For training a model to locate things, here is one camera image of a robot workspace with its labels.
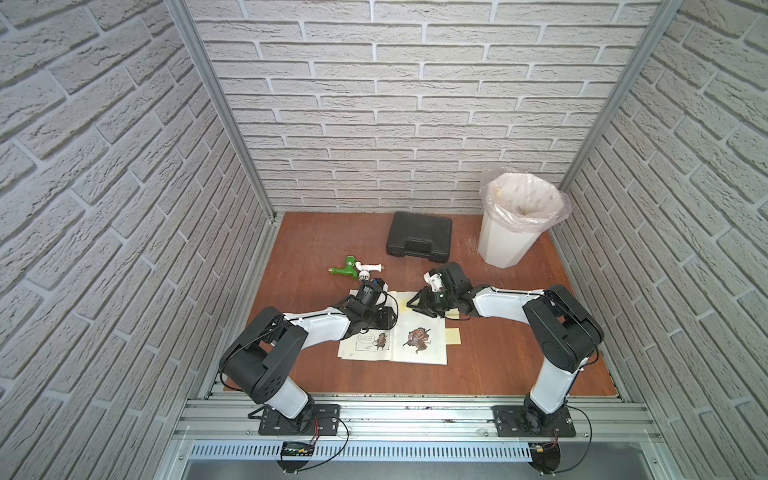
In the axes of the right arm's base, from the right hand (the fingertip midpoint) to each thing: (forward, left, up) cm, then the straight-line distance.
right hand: (412, 305), depth 91 cm
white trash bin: (+15, -31, +8) cm, 35 cm away
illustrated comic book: (-9, 0, -3) cm, 10 cm away
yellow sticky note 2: (-3, -13, -2) cm, 13 cm away
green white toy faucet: (+16, +19, -1) cm, 25 cm away
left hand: (0, +8, -2) cm, 8 cm away
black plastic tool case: (+27, -6, +3) cm, 28 cm away
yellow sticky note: (-9, -11, -3) cm, 15 cm away
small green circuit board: (-35, +31, -4) cm, 47 cm away
